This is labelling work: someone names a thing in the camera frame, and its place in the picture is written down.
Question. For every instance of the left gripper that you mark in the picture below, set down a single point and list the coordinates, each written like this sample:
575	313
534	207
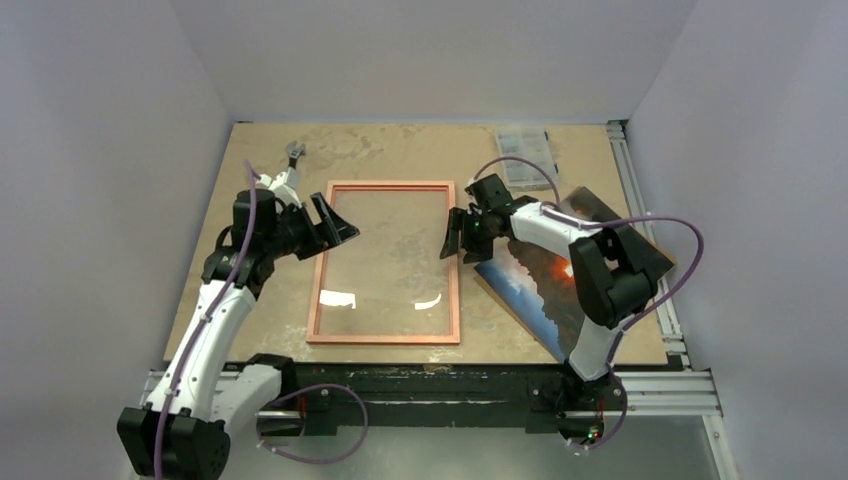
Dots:
332	230

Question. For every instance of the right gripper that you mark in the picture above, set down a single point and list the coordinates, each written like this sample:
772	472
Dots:
469	227

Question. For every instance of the red picture frame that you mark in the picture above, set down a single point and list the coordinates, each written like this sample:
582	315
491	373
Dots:
454	265

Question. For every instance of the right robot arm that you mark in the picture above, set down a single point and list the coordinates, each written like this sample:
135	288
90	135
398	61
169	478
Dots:
577	285

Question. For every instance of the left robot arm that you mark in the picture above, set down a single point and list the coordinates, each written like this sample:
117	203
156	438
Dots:
184	428

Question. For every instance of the black adjustable wrench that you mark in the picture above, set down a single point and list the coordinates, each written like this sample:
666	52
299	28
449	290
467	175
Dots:
294	150

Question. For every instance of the clear plastic screw box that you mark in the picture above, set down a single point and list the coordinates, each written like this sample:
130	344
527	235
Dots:
531	144

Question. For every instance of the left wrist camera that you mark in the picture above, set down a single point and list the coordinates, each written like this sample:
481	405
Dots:
283	185

